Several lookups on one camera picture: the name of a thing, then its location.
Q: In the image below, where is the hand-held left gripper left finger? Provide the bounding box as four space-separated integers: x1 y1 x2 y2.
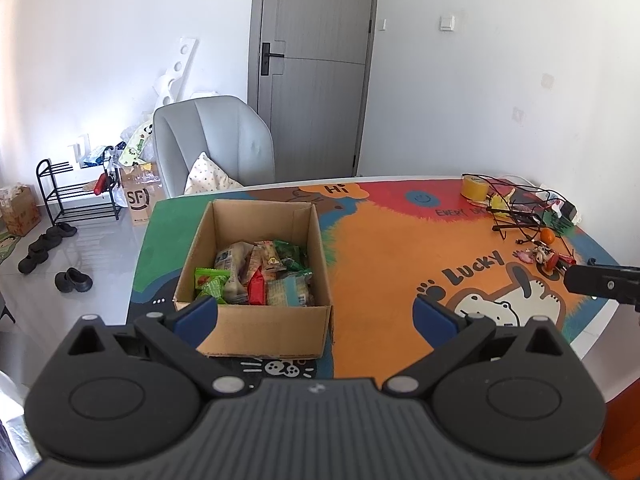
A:
65 294 248 401

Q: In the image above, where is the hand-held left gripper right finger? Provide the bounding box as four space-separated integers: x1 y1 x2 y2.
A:
382 294 570 401

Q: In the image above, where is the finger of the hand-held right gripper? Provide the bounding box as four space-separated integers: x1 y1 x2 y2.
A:
564 264 621 303

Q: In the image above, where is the green snack packet red picture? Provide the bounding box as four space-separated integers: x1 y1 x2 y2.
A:
194 267 232 306

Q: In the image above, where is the clear cracker packet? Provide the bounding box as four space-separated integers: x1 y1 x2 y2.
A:
221 269 251 306
249 240 279 275

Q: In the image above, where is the large pale snack packet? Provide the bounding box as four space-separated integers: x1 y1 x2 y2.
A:
214 241 255 272

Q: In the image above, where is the blue snack packet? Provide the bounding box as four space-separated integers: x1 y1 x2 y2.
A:
265 270 316 308

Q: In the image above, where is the colourful printed table mat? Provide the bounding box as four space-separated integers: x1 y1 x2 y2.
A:
125 176 621 381

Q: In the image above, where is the cardboard box black logo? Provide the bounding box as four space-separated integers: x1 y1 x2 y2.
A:
119 161 166 227

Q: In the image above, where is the white dotted pillow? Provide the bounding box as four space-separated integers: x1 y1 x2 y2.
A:
183 151 246 196

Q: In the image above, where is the yellow tape roll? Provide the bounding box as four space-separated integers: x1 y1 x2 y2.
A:
461 174 491 202

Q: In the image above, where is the black shoe rack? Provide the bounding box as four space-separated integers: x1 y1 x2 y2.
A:
35 158 122 226

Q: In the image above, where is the green yellow printed bag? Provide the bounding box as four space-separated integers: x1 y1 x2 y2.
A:
120 122 155 167

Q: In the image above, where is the blue plastic bag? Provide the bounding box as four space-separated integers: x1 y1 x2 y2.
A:
82 144 126 168

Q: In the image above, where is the grey armchair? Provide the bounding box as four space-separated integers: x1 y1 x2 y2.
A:
152 95 276 200

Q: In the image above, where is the green floor mat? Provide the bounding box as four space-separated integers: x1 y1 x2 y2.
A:
0 230 21 266

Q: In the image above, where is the brown printed carton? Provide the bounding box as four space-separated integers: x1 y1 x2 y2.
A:
0 184 42 237

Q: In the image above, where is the shiny plastic sheet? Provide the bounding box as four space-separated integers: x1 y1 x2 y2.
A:
0 370 43 480

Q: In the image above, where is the grey door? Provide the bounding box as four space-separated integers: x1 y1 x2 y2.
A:
247 0 381 183

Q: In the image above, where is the white foam board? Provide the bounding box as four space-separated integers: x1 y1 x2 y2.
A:
152 36 200 111

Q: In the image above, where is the toy figure keychain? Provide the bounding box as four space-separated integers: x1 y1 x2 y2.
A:
515 245 558 273

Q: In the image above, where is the black wire rack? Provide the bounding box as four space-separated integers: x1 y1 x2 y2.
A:
487 175 566 241

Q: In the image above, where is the black door handle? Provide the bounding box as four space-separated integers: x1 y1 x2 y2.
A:
260 42 286 77

